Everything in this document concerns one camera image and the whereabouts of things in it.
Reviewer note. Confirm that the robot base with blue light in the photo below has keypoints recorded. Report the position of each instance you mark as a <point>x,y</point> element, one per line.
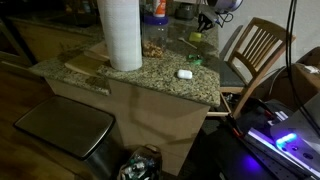
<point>293,141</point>

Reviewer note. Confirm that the white paper towel roll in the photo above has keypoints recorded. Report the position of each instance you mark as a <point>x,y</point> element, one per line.
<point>120,33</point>

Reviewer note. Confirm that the light wooden counter cabinet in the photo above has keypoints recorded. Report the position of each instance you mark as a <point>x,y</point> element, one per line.
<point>150,116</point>

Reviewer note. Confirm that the orange and white bottle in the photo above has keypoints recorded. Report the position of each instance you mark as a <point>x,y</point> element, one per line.
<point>160,8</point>

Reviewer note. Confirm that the white earbuds case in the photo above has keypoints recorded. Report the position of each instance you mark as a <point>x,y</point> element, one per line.
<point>184,74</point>

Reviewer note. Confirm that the white crumpled paper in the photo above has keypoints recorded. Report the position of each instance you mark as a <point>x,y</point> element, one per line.
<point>312,69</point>

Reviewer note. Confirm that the stainless steel trash can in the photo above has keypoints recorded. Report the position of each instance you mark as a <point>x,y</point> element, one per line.
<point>66,123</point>

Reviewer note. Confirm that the brown cardboard box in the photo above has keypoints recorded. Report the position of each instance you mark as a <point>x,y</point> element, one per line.
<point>301,87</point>

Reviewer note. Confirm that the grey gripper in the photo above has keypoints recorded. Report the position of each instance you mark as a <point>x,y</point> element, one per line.
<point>210,15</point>

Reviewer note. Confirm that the bag of empty bottles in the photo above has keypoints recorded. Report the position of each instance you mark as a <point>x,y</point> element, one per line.
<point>140,165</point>

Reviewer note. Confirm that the dark metal pot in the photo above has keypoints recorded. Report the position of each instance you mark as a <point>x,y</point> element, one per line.
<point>184,11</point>

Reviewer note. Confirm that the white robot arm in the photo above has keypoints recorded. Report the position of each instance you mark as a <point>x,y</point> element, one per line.
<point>226,4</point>

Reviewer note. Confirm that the long wooden kitchen counter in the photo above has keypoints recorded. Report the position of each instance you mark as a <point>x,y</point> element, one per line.
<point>46,36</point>

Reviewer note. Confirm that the yellow sponge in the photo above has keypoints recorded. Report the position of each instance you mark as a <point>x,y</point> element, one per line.
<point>195,36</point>

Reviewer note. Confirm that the clear jar with purple lid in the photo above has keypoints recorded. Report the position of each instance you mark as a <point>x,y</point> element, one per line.
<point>155,36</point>

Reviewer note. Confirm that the wooden chair with dark seat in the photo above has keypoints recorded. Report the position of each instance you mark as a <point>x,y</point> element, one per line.
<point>270,28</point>

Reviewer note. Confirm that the wooden cutting board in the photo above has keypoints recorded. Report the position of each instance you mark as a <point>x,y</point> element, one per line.
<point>83,64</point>

